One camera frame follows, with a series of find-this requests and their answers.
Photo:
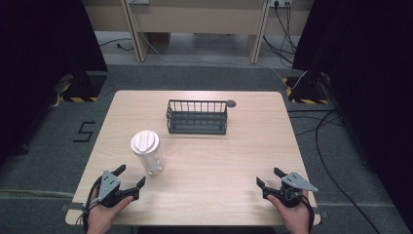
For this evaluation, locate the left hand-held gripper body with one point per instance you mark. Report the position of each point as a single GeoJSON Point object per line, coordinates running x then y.
{"type": "Point", "coordinates": [108, 185]}

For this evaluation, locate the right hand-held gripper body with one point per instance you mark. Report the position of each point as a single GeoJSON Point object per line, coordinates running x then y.
{"type": "Point", "coordinates": [289, 195]}

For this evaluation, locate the clear plastic cup with lid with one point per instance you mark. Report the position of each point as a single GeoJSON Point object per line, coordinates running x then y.
{"type": "Point", "coordinates": [147, 151]}

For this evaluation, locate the person's right hand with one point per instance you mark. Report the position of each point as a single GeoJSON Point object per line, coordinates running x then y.
{"type": "Point", "coordinates": [295, 219]}

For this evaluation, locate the person's left hand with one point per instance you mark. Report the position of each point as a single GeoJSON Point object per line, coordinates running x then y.
{"type": "Point", "coordinates": [102, 216]}

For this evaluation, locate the grey round table grommet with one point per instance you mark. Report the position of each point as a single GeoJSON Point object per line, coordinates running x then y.
{"type": "Point", "coordinates": [232, 103]}

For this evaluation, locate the stand base with striped tape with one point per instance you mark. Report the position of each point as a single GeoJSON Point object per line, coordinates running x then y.
{"type": "Point", "coordinates": [82, 87]}
{"type": "Point", "coordinates": [308, 91]}

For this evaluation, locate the black curtain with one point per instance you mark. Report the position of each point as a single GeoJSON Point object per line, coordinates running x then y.
{"type": "Point", "coordinates": [370, 65]}
{"type": "Point", "coordinates": [42, 48]}

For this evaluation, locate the white power strip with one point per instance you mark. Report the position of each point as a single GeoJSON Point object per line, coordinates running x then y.
{"type": "Point", "coordinates": [281, 3]}
{"type": "Point", "coordinates": [139, 1]}

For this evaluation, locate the beige desk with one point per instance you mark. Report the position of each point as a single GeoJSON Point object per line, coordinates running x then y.
{"type": "Point", "coordinates": [198, 19]}

